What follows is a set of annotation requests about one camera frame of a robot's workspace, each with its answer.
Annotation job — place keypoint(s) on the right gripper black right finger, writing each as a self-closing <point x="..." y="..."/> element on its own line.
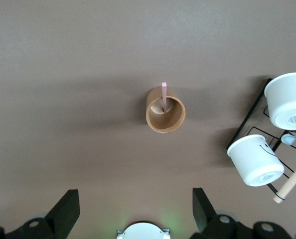
<point x="202" y="211"/>

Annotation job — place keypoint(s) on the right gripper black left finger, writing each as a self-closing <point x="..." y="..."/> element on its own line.
<point x="63" y="211"/>

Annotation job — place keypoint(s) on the white cup with smiley face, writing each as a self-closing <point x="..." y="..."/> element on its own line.
<point x="247" y="159"/>

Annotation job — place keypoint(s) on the wooden cylinder chopstick holder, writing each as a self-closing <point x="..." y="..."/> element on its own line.
<point x="163" y="128"/>

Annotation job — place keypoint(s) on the plain white cup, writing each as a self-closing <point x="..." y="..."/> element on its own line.
<point x="285" y="99"/>

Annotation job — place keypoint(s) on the light blue rack cap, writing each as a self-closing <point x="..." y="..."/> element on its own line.
<point x="288" y="139"/>

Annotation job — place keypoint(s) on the brown table cloth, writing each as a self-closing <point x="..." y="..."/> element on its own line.
<point x="63" y="74"/>

